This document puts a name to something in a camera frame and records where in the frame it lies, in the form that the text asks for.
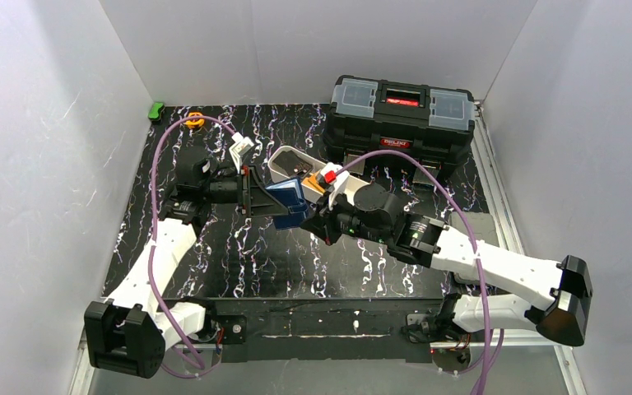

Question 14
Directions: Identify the blue leather card holder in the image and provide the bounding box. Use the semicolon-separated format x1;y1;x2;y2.
266;178;309;230

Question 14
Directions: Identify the white oblong plastic tray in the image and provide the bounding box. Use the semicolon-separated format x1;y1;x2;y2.
267;146;369;204

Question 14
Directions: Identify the orange card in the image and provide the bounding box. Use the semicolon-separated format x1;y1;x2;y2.
301;173;325;194

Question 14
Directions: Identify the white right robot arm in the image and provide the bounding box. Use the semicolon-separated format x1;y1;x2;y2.
300;184;593;346

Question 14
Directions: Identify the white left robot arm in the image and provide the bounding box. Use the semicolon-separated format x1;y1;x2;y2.
84;147;289;379

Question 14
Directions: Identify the black card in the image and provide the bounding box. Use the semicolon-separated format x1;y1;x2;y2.
274;151;313;177

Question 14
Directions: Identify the black marbled table mat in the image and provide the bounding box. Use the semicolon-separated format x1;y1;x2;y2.
103;104;490;299

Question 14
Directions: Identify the yellow tape measure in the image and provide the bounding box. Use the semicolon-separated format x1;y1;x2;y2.
184;112;205;129

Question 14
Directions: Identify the green small object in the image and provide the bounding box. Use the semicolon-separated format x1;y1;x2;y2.
147;102;165;122

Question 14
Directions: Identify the black plastic toolbox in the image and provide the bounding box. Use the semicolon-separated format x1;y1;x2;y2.
322;75;476;184

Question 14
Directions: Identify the grey pad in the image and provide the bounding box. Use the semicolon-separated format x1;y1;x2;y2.
449;211;500;247

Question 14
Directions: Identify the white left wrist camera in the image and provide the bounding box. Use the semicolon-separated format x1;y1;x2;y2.
229;133;254;174

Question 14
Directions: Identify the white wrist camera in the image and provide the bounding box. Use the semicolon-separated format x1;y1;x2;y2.
229;133;254;174
318;162;350;210

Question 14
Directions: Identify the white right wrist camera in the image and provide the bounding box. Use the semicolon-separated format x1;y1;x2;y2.
318;162;350;210

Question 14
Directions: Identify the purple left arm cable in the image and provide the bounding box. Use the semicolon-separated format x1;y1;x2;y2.
147;115;241;380

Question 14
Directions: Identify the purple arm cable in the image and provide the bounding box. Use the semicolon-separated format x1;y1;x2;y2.
147;115;241;380
323;150;505;395

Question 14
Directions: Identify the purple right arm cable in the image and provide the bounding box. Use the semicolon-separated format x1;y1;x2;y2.
323;150;505;395

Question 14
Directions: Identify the aluminium frame rail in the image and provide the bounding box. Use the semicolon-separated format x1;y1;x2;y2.
67;103;590;395

